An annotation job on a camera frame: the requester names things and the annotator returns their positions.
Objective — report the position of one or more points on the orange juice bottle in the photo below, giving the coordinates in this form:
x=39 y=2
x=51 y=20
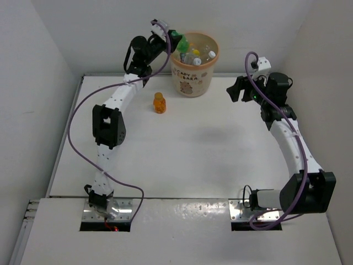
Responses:
x=159 y=103

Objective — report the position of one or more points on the metal base plate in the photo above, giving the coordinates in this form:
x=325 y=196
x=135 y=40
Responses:
x=118 y=210
x=240 y=211

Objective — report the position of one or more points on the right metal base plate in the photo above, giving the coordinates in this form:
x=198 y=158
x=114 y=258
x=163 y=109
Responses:
x=240 y=211

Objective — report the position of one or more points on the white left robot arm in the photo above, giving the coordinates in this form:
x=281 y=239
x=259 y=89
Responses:
x=109 y=128

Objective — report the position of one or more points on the yellow cap small bottle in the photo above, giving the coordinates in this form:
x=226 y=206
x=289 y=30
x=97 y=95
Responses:
x=193 y=49

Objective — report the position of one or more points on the clear bottle blue label tall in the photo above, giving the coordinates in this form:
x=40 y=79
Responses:
x=208 y=54

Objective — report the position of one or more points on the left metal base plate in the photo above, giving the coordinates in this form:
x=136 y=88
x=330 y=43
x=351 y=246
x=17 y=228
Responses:
x=118 y=210

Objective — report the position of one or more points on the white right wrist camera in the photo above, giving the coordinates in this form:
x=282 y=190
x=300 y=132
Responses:
x=261 y=67

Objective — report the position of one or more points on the green plastic bottle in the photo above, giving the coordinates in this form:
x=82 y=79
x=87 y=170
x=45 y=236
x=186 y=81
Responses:
x=183 y=44

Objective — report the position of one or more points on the blue label Pocari bottle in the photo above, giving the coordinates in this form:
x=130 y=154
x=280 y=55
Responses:
x=182 y=56

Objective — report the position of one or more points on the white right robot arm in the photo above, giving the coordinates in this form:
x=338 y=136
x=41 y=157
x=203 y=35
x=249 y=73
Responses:
x=310 y=188

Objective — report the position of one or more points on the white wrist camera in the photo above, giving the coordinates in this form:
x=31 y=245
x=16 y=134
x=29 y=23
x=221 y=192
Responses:
x=160 y=28
x=261 y=67

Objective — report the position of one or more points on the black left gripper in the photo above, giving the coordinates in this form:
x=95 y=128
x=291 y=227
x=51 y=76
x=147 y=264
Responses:
x=173 y=40

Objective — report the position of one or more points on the clear bottle orange blue label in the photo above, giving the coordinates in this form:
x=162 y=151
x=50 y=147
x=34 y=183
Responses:
x=192 y=60

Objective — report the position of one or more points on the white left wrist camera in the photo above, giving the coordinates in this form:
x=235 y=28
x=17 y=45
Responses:
x=160 y=28

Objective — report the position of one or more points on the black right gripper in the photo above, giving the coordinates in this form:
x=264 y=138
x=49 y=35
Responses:
x=242 y=83

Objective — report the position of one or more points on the beige capybara plastic bin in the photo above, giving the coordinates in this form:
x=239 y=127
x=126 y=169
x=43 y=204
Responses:
x=194 y=81

